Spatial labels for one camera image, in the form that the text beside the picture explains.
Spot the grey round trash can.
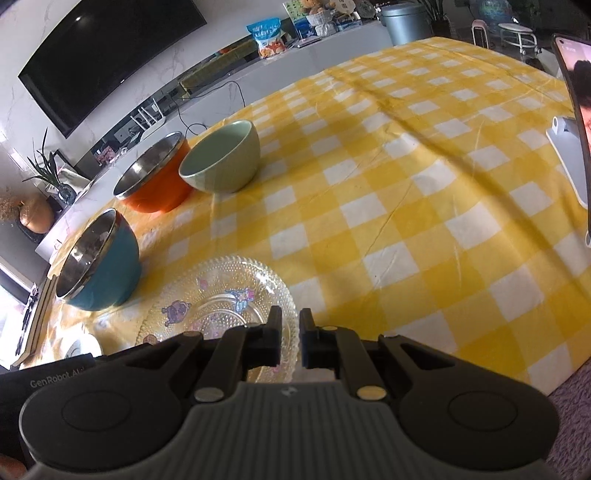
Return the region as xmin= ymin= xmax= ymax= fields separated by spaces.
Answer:
xmin=380 ymin=3 xmax=433 ymax=46

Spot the yellow checked tablecloth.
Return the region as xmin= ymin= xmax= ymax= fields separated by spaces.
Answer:
xmin=21 ymin=37 xmax=591 ymax=398

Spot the golden round vase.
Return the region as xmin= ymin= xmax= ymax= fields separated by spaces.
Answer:
xmin=18 ymin=194 xmax=55 ymax=234

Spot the white router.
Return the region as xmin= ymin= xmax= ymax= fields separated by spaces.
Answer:
xmin=131 ymin=98 xmax=167 ymax=131

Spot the teal steel bowl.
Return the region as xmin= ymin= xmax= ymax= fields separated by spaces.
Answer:
xmin=55 ymin=209 xmax=142 ymax=311

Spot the green ceramic bowl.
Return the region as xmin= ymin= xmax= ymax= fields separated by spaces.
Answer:
xmin=178 ymin=120 xmax=260 ymax=193

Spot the blue snack bag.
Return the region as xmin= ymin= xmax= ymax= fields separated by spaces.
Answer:
xmin=246 ymin=18 xmax=288 ymax=60

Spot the clear patterned glass plate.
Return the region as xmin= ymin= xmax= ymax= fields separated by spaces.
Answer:
xmin=135 ymin=255 xmax=300 ymax=383

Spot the basket of stuffed toys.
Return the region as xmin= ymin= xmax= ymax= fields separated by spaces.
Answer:
xmin=302 ymin=0 xmax=339 ymax=38

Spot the white round rolling stool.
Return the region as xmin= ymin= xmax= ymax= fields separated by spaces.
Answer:
xmin=499 ymin=23 xmax=539 ymax=59

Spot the white small plate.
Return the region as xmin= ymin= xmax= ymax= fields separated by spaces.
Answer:
xmin=62 ymin=334 xmax=103 ymax=359

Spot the green potted plant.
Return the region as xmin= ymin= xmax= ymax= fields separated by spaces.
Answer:
xmin=22 ymin=128 xmax=77 ymax=206

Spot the orange steel bowl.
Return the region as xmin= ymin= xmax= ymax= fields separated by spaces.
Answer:
xmin=113 ymin=131 xmax=194 ymax=214

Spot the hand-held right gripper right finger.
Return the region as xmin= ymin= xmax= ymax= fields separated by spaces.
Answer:
xmin=299 ymin=308 xmax=463 ymax=401

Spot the white phone stand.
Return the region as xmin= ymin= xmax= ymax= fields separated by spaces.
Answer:
xmin=546 ymin=115 xmax=591 ymax=209

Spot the black flat television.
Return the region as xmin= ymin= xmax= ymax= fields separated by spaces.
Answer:
xmin=18 ymin=0 xmax=208 ymax=138

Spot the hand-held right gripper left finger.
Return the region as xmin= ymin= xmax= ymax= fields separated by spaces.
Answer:
xmin=119 ymin=305 xmax=283 ymax=402

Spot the pink small heater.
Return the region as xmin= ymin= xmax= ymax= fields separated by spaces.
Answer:
xmin=471 ymin=19 xmax=493 ymax=48

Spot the black cable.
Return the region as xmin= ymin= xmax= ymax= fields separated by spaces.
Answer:
xmin=177 ymin=80 xmax=241 ymax=140

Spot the smartphone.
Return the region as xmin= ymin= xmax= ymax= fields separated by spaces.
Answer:
xmin=551 ymin=33 xmax=591 ymax=160

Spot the wooden board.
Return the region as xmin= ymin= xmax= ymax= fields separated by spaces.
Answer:
xmin=11 ymin=271 xmax=59 ymax=368

